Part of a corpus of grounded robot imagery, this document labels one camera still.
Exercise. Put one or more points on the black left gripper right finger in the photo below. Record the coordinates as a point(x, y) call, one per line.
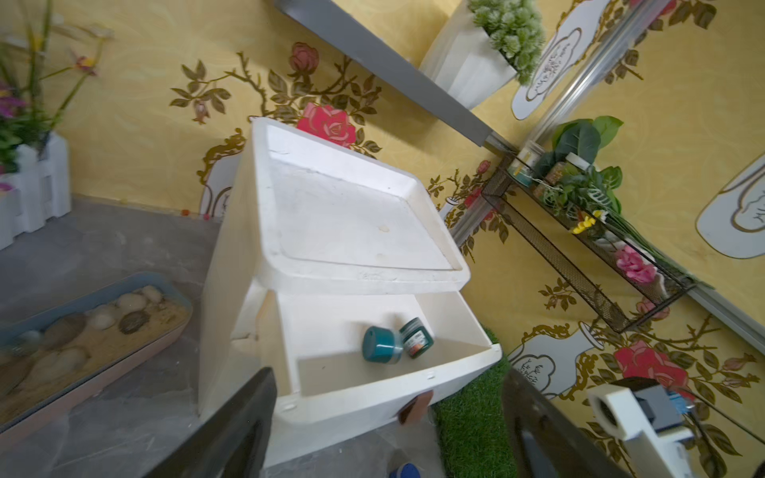
point(544, 442)

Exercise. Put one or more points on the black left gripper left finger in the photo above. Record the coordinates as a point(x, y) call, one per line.
point(234, 441)

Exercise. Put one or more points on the blue paint can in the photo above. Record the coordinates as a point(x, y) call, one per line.
point(406, 470)

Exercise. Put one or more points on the dark green paint can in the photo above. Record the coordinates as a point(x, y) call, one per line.
point(416, 340)

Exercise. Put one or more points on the white three-drawer cabinet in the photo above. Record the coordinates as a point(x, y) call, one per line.
point(317, 244)

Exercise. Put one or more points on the green artificial grass mat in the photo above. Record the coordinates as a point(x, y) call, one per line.
point(471, 428)

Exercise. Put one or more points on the pink tray with sand and stones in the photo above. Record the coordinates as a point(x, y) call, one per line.
point(59, 358)

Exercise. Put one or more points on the artificial plants in basket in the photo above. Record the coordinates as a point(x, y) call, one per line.
point(567, 182)

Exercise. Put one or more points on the white picket fence flower planter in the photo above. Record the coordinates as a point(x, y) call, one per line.
point(35, 158)

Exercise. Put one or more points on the potted green succulent white pot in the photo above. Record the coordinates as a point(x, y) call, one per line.
point(483, 46)

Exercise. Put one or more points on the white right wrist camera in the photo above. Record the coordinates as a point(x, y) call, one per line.
point(649, 421)

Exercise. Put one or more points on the black wire wall basket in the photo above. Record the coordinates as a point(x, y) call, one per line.
point(590, 268)

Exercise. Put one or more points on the grey wall shelf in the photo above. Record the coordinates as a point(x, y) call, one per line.
point(336, 27)

